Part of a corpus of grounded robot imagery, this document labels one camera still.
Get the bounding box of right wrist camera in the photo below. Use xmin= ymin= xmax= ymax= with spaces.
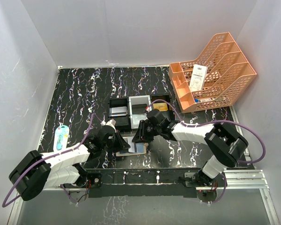
xmin=145 ymin=105 xmax=152 ymax=113

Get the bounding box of blue packaged item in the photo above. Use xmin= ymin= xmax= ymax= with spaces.
xmin=53 ymin=125 xmax=69 ymax=151

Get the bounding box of black front base bar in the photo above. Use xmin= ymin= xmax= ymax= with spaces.
xmin=87 ymin=168 xmax=226 ymax=198

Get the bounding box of orange plastic file organizer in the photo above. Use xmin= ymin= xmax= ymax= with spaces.
xmin=169 ymin=32 xmax=257 ymax=113

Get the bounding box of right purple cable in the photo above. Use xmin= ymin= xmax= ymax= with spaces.
xmin=145 ymin=99 xmax=266 ymax=204

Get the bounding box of white paper receipt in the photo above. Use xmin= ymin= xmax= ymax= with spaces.
xmin=189 ymin=64 xmax=207 ymax=92

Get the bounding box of beige leather card holder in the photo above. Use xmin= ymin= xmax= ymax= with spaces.
xmin=116 ymin=136 xmax=148 ymax=157

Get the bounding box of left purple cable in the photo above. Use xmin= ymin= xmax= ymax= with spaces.
xmin=1 ymin=113 xmax=108 ymax=208

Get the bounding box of purple cable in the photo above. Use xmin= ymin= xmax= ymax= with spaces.
xmin=145 ymin=99 xmax=266 ymax=204
xmin=1 ymin=113 xmax=108 ymax=208

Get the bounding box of gold card in right tray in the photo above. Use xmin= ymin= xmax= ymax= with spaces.
xmin=153 ymin=102 xmax=169 ymax=112

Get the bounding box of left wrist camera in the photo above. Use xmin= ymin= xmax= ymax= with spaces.
xmin=101 ymin=119 xmax=116 ymax=131

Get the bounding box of right black tray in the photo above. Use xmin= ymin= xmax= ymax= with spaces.
xmin=151 ymin=94 xmax=175 ymax=120

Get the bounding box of silver card in left tray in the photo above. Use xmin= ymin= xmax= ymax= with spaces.
xmin=111 ymin=106 xmax=128 ymax=117

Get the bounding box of left black tray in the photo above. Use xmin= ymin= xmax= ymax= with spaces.
xmin=109 ymin=97 xmax=131 ymax=132

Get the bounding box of white middle tray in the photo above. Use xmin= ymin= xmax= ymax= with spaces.
xmin=128 ymin=95 xmax=151 ymax=129

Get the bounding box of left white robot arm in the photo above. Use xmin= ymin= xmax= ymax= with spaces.
xmin=9 ymin=125 xmax=130 ymax=201

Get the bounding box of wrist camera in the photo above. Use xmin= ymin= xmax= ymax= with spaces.
xmin=101 ymin=119 xmax=116 ymax=131
xmin=145 ymin=105 xmax=152 ymax=113

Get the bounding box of black tray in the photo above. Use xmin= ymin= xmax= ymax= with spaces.
xmin=109 ymin=97 xmax=131 ymax=132
xmin=151 ymin=94 xmax=175 ymax=120

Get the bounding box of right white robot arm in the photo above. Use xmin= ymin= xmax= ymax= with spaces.
xmin=132 ymin=109 xmax=248 ymax=186

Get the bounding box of aluminium frame rail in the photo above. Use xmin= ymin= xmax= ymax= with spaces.
xmin=8 ymin=168 xmax=279 ymax=225

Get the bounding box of black card in white tray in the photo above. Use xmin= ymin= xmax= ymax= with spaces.
xmin=131 ymin=104 xmax=147 ymax=114

